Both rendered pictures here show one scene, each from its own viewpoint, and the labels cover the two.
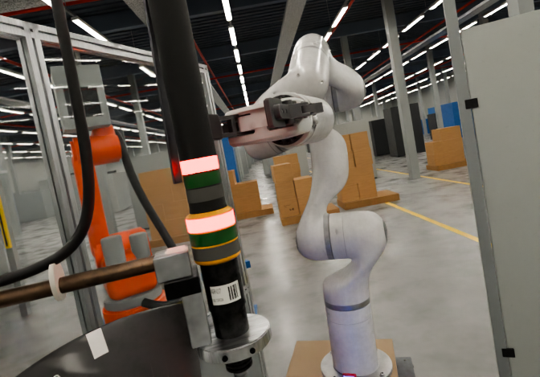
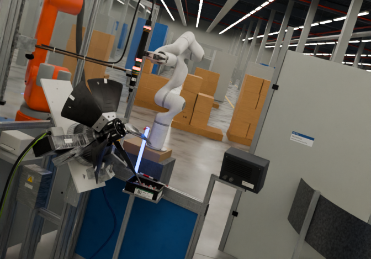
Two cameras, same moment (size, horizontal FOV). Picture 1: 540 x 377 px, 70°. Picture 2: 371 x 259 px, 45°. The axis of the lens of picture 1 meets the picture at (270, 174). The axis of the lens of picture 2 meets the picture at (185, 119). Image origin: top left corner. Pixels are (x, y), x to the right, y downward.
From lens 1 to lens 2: 2.31 m
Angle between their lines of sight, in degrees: 5
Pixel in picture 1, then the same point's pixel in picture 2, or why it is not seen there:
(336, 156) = (181, 74)
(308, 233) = (159, 94)
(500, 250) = not seen: hidden behind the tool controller
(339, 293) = (159, 117)
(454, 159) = not seen: hidden behind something
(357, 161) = (258, 105)
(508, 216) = (265, 148)
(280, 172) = (190, 82)
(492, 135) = (276, 106)
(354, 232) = (173, 100)
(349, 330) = (157, 130)
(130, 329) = (111, 82)
